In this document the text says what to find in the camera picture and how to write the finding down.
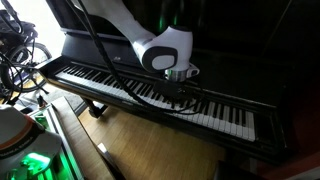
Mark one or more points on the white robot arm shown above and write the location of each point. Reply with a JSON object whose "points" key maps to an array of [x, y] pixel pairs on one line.
{"points": [[169, 52]]}

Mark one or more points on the black upright piano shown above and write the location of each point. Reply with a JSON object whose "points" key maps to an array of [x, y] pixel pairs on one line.
{"points": [[258, 87]]}

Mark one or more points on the metal framed cart edge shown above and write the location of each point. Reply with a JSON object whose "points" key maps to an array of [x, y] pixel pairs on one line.
{"points": [[64, 165]]}

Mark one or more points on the black bicycle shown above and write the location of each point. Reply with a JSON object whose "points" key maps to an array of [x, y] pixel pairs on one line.
{"points": [[23, 53]]}

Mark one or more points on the white robot base with green light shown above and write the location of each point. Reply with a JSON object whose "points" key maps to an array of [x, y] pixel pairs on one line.
{"points": [[26, 147]]}

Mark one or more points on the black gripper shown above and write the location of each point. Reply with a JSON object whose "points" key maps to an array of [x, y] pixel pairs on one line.
{"points": [[171, 89]]}

